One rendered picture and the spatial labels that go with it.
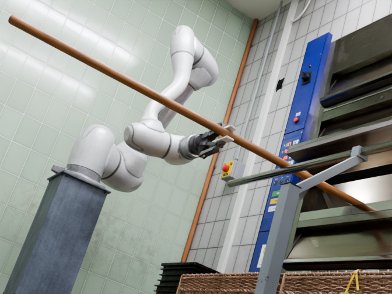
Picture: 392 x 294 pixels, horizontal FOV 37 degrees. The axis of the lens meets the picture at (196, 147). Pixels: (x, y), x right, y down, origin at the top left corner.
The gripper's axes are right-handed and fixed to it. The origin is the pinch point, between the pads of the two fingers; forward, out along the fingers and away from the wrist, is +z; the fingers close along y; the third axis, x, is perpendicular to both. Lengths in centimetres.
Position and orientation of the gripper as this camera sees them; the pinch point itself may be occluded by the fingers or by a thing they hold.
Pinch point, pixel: (226, 134)
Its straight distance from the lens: 204.3
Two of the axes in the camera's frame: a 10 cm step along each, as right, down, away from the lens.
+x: -8.1, -4.2, -4.0
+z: 5.1, -1.8, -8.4
